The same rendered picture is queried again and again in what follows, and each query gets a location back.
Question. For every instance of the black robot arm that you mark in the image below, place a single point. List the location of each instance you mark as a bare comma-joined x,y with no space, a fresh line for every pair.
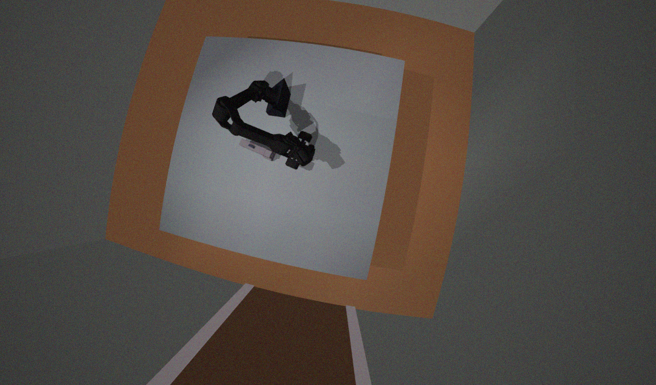
226,107

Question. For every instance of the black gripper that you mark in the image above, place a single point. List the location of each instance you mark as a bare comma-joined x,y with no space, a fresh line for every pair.
305,137

